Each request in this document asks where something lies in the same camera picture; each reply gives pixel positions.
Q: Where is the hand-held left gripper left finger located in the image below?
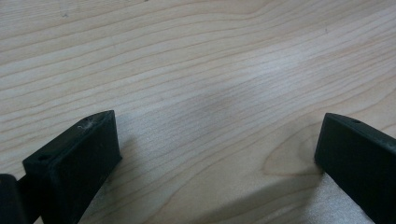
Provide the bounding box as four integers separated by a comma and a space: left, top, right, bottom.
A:
21, 110, 122, 224

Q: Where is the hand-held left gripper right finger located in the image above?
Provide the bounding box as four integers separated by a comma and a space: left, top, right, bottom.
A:
314, 112, 396, 224

